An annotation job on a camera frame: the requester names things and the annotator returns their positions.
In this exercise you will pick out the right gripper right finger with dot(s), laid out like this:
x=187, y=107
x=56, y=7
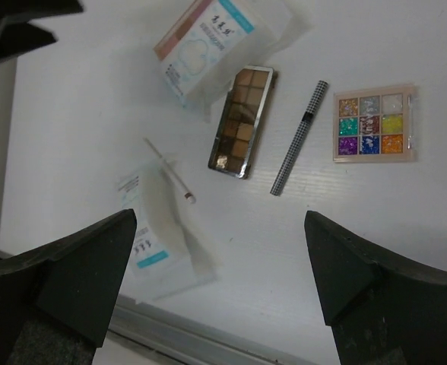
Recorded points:
x=382, y=307

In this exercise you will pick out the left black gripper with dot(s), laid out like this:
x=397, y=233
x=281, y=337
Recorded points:
x=19, y=38

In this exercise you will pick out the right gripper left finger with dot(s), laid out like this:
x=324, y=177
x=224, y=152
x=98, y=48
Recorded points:
x=57, y=300

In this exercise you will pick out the cotton pad packet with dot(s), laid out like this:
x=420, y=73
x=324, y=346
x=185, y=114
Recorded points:
x=227, y=37
x=167, y=256

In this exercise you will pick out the glitter eyeshadow palette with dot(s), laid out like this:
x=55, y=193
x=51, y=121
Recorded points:
x=374, y=125

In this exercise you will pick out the brown eyeshadow palette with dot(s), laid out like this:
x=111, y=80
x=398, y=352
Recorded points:
x=239, y=128

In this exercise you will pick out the thin white applicator stick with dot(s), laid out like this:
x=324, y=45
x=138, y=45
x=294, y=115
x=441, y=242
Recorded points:
x=172, y=174

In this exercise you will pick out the houndstooth eyeliner pen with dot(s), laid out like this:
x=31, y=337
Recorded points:
x=299, y=138

